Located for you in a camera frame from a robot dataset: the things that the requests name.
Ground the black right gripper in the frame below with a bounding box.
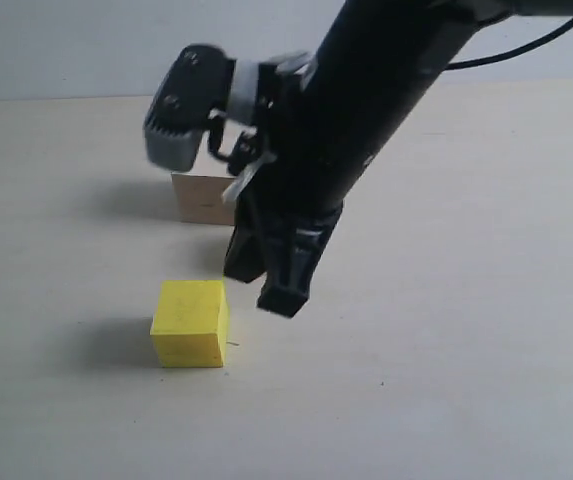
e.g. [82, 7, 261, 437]
[240, 1, 509, 318]

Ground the large plain wooden cube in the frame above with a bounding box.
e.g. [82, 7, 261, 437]
[171, 173, 235, 226]

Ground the yellow wooden cube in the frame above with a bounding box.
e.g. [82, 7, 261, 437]
[150, 280, 230, 368]

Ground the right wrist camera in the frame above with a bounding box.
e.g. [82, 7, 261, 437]
[143, 44, 235, 173]

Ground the black right camera cable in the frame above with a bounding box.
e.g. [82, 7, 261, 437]
[448, 14, 573, 71]

